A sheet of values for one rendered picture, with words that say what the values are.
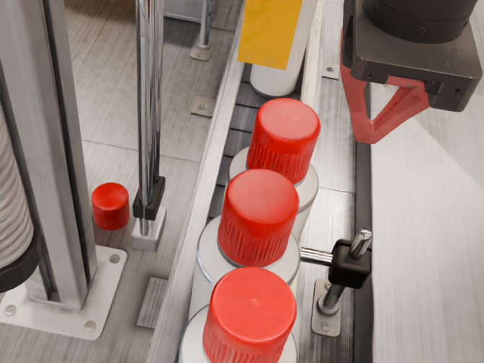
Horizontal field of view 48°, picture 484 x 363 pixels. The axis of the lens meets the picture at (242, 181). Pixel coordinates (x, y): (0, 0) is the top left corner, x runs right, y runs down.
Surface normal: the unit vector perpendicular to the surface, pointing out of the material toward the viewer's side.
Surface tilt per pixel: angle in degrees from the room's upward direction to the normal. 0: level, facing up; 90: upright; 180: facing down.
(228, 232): 90
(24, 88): 90
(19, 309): 0
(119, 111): 0
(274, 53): 90
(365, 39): 2
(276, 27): 90
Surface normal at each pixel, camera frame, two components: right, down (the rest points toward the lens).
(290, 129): 0.13, -0.67
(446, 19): 0.25, 0.75
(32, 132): -0.15, 0.74
